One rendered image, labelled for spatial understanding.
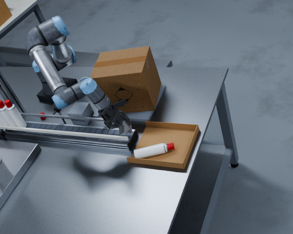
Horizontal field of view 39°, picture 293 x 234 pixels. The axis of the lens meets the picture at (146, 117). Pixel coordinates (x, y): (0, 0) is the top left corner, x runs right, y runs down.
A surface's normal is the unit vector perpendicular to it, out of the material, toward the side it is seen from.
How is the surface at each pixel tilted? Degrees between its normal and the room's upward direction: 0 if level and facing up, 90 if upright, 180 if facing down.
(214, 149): 0
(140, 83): 90
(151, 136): 0
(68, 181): 0
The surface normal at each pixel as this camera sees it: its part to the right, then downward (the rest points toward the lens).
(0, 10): 0.89, 0.08
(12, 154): -0.27, -0.72
